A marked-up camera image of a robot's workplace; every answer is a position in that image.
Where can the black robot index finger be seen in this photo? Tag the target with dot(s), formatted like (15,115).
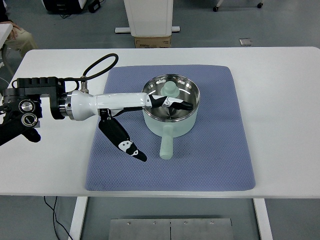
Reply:
(169,102)

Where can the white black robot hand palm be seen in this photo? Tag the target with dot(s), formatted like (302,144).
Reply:
(80,106)

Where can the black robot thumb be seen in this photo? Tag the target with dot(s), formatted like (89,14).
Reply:
(118,136)

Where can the green pot with handle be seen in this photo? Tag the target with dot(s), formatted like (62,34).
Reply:
(169,130)

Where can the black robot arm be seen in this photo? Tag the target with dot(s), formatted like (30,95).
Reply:
(21,107)

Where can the glass lid with green knob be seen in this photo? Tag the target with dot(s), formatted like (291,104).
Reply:
(174,86)

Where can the brown cardboard box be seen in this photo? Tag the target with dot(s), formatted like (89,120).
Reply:
(151,42)

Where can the blue textured mat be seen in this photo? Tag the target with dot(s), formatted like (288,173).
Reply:
(213,156)

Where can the person in khaki trousers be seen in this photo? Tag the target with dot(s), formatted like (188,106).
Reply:
(18,39)

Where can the metal floor socket plate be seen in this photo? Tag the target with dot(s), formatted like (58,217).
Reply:
(246,42)

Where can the white left table leg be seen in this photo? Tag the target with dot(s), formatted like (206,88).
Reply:
(78,218)

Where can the white table leg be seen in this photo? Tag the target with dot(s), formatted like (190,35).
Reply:
(78,218)
(262,218)

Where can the black equipment on floor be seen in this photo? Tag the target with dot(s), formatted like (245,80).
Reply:
(71,6)

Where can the chair caster wheels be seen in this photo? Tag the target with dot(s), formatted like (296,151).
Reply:
(233,5)

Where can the white right table leg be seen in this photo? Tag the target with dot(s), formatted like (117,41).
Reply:
(262,218)

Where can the white pedestal cabinet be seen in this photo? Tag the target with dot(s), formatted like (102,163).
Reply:
(149,18)

